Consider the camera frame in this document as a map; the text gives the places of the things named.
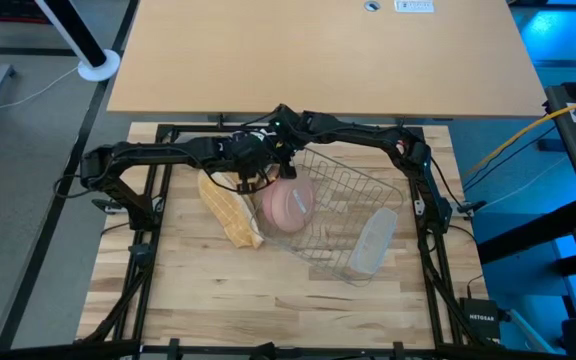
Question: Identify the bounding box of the grey wire dish rack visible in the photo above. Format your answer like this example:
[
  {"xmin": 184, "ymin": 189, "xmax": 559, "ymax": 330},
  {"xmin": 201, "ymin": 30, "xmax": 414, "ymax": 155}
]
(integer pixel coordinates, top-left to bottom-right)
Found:
[{"xmin": 247, "ymin": 144, "xmax": 406, "ymax": 289}]

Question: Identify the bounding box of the dark red crate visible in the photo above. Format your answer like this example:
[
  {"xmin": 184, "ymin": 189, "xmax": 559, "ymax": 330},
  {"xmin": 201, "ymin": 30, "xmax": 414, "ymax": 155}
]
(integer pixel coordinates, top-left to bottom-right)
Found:
[{"xmin": 0, "ymin": 0, "xmax": 52, "ymax": 25}]

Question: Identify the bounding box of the large beige desk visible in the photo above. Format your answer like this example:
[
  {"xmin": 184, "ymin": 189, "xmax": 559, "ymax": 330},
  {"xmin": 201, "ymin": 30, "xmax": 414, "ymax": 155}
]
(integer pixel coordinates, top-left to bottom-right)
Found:
[{"xmin": 106, "ymin": 0, "xmax": 548, "ymax": 120}]

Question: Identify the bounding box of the pink plate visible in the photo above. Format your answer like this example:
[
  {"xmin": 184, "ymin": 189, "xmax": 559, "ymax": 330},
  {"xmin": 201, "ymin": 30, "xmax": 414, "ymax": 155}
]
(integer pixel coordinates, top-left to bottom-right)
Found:
[{"xmin": 261, "ymin": 173, "xmax": 318, "ymax": 235}]

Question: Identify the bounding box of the black equipment cart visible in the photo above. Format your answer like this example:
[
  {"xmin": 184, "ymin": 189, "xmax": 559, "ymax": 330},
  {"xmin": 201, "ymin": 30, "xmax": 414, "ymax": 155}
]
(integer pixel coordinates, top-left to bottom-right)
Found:
[{"xmin": 477, "ymin": 59, "xmax": 576, "ymax": 360}]

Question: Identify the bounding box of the white floor cable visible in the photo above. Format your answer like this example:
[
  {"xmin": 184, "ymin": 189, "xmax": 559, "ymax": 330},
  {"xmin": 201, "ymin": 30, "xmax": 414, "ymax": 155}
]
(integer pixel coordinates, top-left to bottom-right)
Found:
[{"xmin": 0, "ymin": 64, "xmax": 82, "ymax": 114}]

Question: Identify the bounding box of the black Netgear network switch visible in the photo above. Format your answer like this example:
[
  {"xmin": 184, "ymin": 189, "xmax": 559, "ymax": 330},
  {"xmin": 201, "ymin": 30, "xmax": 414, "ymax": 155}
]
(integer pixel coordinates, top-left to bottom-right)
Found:
[{"xmin": 460, "ymin": 297, "xmax": 503, "ymax": 342}]

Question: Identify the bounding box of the yellow checked dish cloth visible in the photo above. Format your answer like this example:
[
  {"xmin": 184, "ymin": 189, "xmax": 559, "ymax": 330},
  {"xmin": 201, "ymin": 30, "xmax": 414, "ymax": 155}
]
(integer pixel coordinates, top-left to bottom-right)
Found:
[{"xmin": 196, "ymin": 169, "xmax": 266, "ymax": 250}]

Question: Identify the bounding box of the white plastic utensil holder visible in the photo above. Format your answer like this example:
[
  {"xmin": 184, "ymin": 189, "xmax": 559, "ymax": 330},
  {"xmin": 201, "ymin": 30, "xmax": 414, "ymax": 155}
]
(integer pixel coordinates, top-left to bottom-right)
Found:
[{"xmin": 346, "ymin": 206, "xmax": 400, "ymax": 276}]

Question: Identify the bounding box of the black aluminium table frame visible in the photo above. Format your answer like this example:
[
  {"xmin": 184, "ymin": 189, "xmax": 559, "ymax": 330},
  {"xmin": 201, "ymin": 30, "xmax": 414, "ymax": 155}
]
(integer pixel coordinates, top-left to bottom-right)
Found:
[{"xmin": 75, "ymin": 122, "xmax": 507, "ymax": 360}]

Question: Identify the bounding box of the white desk power socket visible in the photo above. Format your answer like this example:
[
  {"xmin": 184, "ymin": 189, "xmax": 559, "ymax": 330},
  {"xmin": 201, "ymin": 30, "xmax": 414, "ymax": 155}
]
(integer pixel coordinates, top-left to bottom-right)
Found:
[{"xmin": 394, "ymin": 0, "xmax": 435, "ymax": 14}]

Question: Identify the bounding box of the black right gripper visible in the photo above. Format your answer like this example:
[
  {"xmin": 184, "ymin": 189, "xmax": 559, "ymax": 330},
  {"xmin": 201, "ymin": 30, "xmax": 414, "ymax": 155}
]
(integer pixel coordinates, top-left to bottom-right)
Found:
[{"xmin": 267, "ymin": 103, "xmax": 314, "ymax": 180}]

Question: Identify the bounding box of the black white pole round base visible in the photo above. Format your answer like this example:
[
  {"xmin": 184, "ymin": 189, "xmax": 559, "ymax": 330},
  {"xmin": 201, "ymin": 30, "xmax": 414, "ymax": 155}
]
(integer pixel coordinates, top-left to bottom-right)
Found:
[{"xmin": 35, "ymin": 0, "xmax": 122, "ymax": 83}]

